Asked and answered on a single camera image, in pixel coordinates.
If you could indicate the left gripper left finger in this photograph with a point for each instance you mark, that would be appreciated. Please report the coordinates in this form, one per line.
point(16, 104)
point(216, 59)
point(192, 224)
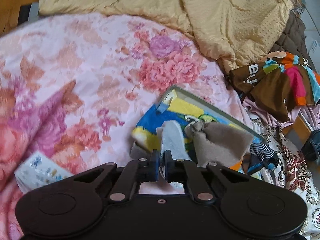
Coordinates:
point(144, 169)

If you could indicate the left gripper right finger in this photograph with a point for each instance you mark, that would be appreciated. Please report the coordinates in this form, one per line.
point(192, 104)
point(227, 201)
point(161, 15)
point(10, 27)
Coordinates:
point(181, 170)

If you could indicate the grey felt cloth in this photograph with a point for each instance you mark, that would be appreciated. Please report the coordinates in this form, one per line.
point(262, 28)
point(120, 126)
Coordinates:
point(171, 139)

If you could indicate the grey drawstring pouch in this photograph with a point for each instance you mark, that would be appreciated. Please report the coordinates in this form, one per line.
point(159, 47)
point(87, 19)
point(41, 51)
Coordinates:
point(218, 143)

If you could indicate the navy patterned sock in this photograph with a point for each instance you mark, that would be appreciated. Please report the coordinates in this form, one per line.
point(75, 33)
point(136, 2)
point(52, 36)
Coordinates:
point(262, 156)

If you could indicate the orange sock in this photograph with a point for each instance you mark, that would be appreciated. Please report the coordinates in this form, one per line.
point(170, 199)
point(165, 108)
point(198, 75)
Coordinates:
point(237, 166)

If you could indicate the grey tray cartoon frog picture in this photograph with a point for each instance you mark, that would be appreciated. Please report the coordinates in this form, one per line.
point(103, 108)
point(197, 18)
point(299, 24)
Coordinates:
point(179, 105)

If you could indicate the white milk carton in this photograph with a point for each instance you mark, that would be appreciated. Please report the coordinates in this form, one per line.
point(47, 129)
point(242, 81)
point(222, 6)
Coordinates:
point(38, 171)

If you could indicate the pink floral bedspread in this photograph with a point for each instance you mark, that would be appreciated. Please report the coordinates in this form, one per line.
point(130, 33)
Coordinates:
point(73, 87)

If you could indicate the white maroon damask blanket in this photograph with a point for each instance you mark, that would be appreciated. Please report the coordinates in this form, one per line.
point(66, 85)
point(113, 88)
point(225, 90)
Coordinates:
point(291, 173)

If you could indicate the blue denim jeans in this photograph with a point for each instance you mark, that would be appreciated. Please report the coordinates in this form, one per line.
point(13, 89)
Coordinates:
point(311, 147)

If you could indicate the brown multicolour shirt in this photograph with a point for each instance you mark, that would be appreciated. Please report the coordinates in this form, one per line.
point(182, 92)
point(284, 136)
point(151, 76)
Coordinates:
point(278, 83)

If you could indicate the lilac cloth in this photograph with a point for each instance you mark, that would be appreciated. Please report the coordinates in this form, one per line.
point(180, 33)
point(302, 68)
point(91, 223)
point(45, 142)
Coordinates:
point(310, 113)

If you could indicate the beige dotted quilt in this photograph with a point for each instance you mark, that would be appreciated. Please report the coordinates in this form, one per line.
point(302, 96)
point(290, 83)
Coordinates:
point(235, 32)

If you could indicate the brown quilted jacket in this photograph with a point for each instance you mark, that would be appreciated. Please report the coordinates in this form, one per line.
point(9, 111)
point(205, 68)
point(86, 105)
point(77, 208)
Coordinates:
point(292, 39)

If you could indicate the wooden bed frame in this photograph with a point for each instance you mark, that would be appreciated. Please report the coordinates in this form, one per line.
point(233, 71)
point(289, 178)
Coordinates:
point(10, 10)

